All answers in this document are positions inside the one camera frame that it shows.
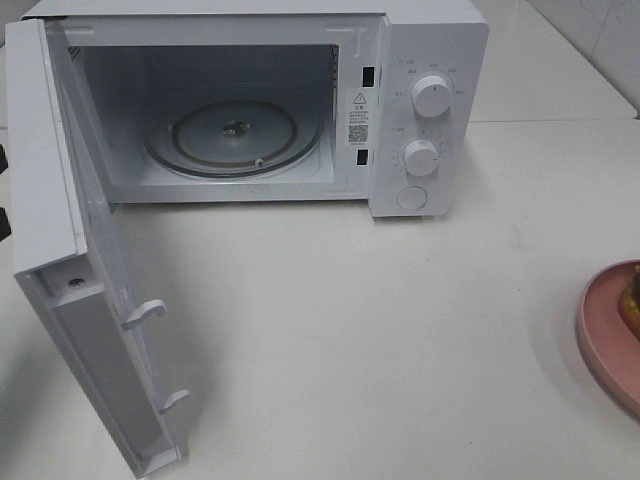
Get pink round plate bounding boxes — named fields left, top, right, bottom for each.
left=576, top=259, right=639, bottom=418

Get white warning label sticker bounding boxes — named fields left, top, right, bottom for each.
left=345, top=88, right=374, bottom=146

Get round white door button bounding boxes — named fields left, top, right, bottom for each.
left=396, top=186, right=428, bottom=211

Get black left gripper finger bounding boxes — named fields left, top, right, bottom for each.
left=0, top=207, right=11, bottom=236
left=0, top=145, right=7, bottom=174

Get glass microwave turntable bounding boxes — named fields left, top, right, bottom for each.
left=145, top=99, right=323, bottom=179

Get toy hamburger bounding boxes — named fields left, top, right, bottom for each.
left=619, top=265, right=640, bottom=337

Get white microwave oven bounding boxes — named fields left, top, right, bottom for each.
left=16, top=1, right=489, bottom=217

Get white dial knob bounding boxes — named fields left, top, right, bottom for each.
left=410, top=73, right=452, bottom=118
left=403, top=140, right=440, bottom=177

